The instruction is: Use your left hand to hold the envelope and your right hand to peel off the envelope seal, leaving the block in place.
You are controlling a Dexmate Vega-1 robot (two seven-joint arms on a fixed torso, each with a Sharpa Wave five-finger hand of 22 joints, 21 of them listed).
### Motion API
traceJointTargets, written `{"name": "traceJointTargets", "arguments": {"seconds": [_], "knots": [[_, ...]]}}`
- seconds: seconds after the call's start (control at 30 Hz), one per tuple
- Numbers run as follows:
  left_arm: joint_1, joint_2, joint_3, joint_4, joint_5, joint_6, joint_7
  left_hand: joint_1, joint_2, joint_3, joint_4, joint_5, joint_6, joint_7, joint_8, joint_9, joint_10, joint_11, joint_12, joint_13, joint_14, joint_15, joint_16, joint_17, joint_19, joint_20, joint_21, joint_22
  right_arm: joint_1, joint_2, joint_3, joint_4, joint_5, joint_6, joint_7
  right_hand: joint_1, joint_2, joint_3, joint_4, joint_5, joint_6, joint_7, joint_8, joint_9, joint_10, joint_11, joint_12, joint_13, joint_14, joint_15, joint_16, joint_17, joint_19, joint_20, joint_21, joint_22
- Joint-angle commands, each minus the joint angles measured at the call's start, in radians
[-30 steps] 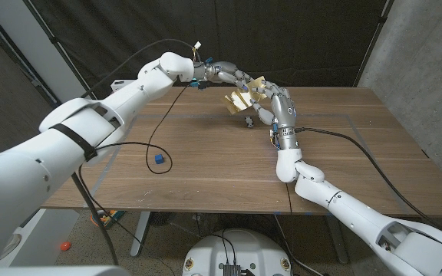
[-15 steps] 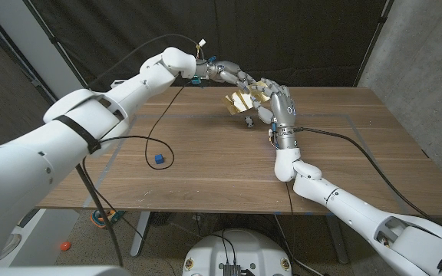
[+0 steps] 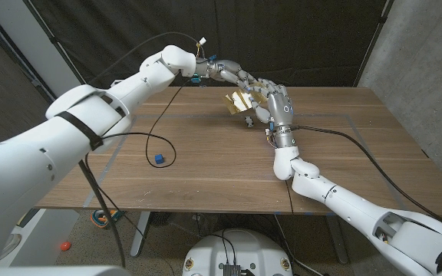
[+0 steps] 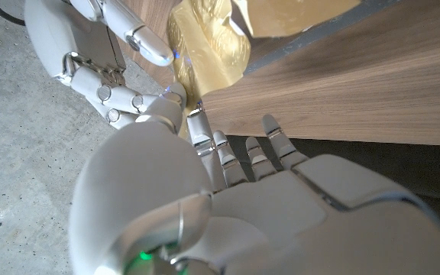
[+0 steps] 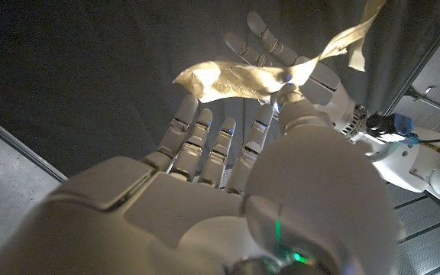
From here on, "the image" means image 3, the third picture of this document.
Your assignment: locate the teal and orange toy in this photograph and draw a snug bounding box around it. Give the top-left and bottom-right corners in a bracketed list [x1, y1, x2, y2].
[90, 209, 127, 230]

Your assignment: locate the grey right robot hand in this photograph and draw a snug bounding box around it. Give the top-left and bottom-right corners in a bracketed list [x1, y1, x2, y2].
[249, 80, 299, 149]

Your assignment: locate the gold foil envelope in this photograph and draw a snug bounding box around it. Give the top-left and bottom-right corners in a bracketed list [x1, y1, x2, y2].
[223, 90, 268, 115]

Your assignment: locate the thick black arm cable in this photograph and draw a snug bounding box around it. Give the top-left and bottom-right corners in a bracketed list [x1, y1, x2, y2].
[78, 31, 201, 268]
[290, 125, 442, 233]

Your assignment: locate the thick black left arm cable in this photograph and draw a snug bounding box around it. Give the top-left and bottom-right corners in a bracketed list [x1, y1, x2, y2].
[78, 31, 201, 268]

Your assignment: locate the grey table leg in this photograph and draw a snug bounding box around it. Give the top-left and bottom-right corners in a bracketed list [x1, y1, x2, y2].
[130, 211, 151, 258]
[325, 218, 349, 265]

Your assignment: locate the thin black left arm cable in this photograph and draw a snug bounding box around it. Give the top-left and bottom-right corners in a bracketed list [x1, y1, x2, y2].
[100, 76, 195, 169]

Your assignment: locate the black backdrop stand pole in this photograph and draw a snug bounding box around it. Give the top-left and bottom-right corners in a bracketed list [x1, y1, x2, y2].
[353, 0, 394, 87]
[23, 0, 91, 89]

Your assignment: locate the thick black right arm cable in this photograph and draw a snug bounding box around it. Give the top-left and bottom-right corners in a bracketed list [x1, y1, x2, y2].
[290, 125, 442, 233]

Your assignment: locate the white sneaker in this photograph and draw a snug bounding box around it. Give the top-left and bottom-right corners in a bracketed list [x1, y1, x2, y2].
[2, 233, 23, 258]

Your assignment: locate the grey floor cable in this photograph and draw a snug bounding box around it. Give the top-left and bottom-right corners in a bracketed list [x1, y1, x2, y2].
[273, 214, 324, 276]

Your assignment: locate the grey finned torso module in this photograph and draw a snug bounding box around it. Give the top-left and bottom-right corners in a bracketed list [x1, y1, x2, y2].
[223, 263, 242, 276]

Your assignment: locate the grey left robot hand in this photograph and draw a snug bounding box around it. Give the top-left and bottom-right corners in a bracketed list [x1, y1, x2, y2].
[194, 57, 272, 95]

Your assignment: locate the black torso cable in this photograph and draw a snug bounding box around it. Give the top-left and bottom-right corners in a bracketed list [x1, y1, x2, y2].
[205, 228, 238, 266]

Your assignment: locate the small black fan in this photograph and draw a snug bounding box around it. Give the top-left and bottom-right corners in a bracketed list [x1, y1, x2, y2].
[150, 212, 174, 227]

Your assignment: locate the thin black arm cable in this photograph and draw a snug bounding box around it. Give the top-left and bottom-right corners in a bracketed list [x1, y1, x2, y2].
[100, 76, 195, 169]
[284, 179, 295, 215]

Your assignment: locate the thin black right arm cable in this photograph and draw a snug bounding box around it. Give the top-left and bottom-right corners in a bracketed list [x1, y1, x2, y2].
[284, 179, 295, 215]

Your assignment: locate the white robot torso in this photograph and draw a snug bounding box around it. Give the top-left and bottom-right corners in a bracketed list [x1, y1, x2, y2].
[182, 228, 294, 276]

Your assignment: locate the black backdrop curtain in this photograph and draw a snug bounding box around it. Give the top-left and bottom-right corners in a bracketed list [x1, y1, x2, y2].
[28, 0, 391, 104]

